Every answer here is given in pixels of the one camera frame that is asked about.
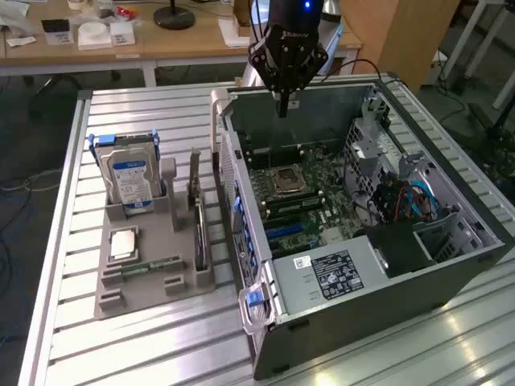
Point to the silver chipset heatsink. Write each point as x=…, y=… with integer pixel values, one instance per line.
x=333, y=236

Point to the hard disk in blue caddy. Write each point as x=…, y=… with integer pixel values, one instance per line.
x=128, y=181

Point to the CPU socket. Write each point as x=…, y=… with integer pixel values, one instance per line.
x=289, y=179

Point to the white box with black top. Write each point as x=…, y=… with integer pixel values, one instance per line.
x=57, y=30

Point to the installed RAM stick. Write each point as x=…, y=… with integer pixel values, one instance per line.
x=293, y=207

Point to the black fan shroud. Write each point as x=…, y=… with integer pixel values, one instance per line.
x=398, y=249

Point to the grey parts rack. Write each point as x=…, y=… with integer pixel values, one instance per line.
x=153, y=289

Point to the white paper stack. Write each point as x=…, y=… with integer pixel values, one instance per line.
x=233, y=34

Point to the white paper label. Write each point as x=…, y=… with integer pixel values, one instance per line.
x=20, y=41

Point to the plain white box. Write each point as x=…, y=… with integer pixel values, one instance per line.
x=122, y=34

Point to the grey power supply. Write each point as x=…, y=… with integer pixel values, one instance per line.
x=306, y=289

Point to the silver CPU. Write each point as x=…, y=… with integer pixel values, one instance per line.
x=122, y=245

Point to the wooden cabinet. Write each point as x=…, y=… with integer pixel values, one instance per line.
x=402, y=40

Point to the white box with bowl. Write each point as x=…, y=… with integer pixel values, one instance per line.
x=93, y=38

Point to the black chair base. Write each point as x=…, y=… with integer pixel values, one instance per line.
x=52, y=86

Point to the clear plastic bag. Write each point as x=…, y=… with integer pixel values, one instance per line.
x=16, y=20

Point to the silver drive cage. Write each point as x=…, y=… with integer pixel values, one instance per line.
x=374, y=157

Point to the white tape roll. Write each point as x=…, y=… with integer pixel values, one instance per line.
x=76, y=4

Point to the blue expansion slot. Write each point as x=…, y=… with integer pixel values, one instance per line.
x=285, y=231

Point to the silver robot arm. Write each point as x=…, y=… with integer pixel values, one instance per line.
x=253, y=76

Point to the white desk frame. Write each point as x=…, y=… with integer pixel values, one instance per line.
x=476, y=22

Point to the graphics card with metal bracket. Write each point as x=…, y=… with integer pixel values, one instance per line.
x=200, y=233

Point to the wooden desk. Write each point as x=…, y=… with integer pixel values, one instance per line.
x=181, y=44

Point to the black floor stand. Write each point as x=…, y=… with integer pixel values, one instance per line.
x=483, y=116

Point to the brown cardboard box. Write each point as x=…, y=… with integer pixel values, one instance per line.
x=241, y=12

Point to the green RAM stick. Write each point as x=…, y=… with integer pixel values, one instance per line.
x=149, y=266

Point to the black lamp base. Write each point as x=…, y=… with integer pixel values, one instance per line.
x=174, y=18

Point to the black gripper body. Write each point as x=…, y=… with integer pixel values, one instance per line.
x=293, y=48

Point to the silver disk bay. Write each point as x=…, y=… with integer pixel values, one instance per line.
x=462, y=237

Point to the dark grey PC case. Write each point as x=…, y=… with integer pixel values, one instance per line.
x=362, y=321

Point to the red package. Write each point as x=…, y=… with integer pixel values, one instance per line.
x=124, y=12

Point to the green motherboard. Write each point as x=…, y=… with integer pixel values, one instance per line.
x=322, y=217

